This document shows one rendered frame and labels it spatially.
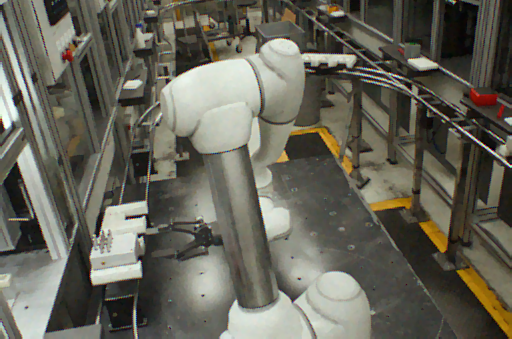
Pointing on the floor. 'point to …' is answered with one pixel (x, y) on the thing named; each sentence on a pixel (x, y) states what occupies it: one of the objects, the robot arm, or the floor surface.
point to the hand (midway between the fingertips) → (157, 242)
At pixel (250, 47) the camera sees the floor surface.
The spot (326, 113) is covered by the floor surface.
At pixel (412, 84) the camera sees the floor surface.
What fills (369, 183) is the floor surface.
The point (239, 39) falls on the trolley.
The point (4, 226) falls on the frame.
